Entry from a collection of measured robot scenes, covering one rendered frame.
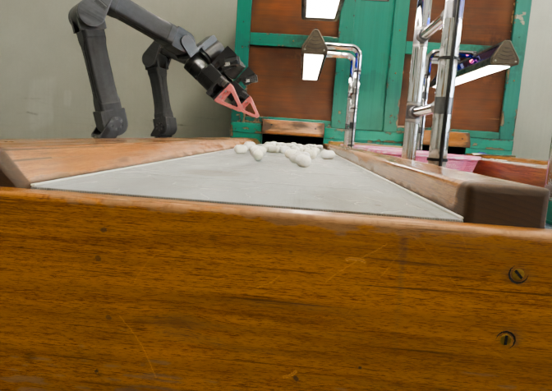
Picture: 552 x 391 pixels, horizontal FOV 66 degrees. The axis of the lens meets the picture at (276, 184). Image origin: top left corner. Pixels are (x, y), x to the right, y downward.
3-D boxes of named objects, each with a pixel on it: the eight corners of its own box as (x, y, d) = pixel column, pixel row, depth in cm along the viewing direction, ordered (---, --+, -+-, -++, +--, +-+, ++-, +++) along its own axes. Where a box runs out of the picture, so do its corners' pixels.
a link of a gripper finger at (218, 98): (250, 103, 129) (228, 80, 128) (248, 101, 122) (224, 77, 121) (236, 119, 129) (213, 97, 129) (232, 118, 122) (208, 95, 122)
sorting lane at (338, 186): (27, 214, 30) (28, 184, 30) (261, 148, 210) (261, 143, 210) (462, 249, 29) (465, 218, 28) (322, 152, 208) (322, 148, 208)
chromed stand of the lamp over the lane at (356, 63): (300, 168, 152) (310, 39, 147) (300, 164, 172) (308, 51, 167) (353, 172, 151) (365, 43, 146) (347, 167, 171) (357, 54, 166)
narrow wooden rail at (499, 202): (449, 340, 29) (469, 181, 28) (321, 165, 209) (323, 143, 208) (531, 347, 29) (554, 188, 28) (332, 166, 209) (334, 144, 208)
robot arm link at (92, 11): (186, 40, 125) (81, -21, 106) (200, 36, 119) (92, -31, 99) (172, 79, 124) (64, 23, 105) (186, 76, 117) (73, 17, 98)
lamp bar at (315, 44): (301, 52, 128) (302, 26, 127) (301, 79, 190) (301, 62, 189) (327, 53, 127) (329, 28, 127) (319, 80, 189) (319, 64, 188)
